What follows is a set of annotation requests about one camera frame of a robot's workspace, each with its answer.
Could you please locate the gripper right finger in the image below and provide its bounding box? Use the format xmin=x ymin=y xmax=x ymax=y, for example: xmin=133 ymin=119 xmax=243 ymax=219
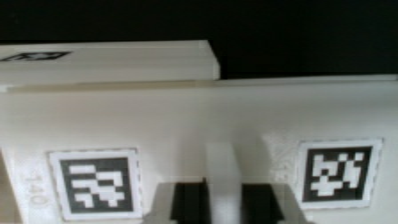
xmin=241 ymin=183 xmax=311 ymax=224

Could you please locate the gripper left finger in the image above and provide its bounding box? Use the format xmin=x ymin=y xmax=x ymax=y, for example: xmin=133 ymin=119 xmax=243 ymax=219
xmin=144 ymin=180 xmax=211 ymax=224

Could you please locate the white door panel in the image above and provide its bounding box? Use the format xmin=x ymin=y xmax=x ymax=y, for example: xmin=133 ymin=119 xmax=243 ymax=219
xmin=0 ymin=75 xmax=398 ymax=224

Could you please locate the white cabinet body box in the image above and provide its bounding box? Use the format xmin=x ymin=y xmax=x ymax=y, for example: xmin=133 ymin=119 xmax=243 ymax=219
xmin=0 ymin=40 xmax=220 ymax=87

